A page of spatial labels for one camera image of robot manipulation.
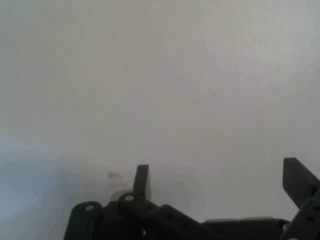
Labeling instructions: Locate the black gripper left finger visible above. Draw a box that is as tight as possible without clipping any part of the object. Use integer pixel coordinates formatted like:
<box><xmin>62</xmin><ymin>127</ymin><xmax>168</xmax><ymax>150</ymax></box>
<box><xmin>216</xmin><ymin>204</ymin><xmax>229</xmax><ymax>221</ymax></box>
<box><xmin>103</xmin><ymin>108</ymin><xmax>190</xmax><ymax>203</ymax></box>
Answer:
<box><xmin>63</xmin><ymin>164</ymin><xmax>226</xmax><ymax>240</ymax></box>

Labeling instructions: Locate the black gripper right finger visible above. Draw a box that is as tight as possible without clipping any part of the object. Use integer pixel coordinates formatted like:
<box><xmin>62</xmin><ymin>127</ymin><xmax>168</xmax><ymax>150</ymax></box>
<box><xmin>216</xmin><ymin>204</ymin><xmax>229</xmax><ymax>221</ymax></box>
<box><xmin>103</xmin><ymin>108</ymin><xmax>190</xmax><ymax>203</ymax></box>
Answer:
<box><xmin>279</xmin><ymin>157</ymin><xmax>320</xmax><ymax>240</ymax></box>

